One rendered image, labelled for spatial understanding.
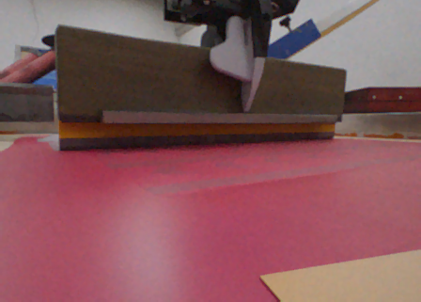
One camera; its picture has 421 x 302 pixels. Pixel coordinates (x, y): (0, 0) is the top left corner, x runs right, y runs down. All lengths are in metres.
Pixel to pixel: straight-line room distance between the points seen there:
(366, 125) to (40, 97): 0.48
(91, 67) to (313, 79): 0.26
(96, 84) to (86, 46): 0.03
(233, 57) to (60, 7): 4.67
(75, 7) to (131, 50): 4.69
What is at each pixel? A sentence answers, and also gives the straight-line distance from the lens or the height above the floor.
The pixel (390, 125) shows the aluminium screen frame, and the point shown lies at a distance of 0.49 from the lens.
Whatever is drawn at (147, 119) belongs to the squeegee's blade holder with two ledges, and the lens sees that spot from 0.25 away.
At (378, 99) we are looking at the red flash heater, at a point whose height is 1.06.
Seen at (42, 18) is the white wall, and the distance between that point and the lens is 4.85.
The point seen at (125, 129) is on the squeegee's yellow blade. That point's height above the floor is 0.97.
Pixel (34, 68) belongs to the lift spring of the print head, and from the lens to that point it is 1.17.
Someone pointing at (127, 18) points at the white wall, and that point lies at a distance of 5.08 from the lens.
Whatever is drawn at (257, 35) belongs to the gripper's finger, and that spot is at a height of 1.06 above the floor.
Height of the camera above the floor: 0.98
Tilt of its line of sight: 4 degrees down
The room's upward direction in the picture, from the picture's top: straight up
